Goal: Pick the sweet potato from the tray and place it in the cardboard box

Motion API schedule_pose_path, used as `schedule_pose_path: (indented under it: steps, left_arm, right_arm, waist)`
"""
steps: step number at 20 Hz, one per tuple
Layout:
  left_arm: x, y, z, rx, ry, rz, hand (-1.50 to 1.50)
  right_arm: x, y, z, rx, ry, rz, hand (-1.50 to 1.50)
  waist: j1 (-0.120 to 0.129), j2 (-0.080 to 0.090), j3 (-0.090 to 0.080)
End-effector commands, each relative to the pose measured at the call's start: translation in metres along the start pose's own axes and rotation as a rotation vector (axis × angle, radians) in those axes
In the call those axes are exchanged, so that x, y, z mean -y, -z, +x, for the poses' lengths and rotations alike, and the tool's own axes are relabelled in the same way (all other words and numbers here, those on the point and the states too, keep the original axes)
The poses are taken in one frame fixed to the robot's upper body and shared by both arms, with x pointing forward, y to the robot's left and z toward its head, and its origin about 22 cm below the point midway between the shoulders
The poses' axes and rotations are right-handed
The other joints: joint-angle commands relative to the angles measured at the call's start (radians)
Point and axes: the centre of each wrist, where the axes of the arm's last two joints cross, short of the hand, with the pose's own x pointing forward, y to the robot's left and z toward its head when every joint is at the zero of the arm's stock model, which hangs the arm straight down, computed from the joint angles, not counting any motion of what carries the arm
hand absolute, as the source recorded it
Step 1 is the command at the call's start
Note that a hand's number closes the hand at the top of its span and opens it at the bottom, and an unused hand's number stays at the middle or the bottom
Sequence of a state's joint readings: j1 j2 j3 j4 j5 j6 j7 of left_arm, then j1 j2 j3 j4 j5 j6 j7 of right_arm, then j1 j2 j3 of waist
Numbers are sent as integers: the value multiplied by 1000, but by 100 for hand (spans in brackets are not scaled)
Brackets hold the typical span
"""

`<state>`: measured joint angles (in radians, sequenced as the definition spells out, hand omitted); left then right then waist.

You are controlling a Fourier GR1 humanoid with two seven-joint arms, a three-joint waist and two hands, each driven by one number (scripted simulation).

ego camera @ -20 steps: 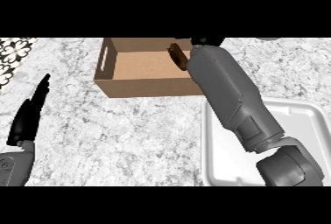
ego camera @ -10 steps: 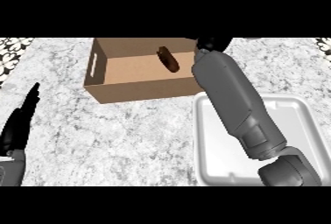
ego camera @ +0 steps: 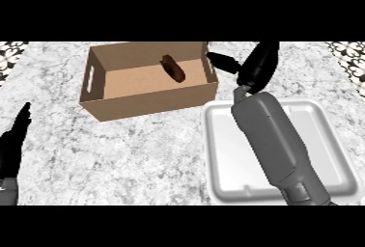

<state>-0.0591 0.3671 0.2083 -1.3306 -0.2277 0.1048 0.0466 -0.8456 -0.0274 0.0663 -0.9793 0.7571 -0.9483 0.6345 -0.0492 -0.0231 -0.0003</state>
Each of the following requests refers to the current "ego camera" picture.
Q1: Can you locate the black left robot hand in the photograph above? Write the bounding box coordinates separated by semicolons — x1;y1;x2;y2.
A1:
0;101;33;179

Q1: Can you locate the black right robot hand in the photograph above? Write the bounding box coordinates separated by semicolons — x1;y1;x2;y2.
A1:
206;41;281;96

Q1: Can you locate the brown sweet potato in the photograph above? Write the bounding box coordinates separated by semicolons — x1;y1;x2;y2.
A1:
160;54;187;84

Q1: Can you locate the brown cardboard box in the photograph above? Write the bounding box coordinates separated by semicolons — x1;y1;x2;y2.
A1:
79;41;221;123

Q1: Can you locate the white plastic tray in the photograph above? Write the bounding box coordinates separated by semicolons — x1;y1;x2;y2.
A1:
202;97;363;206

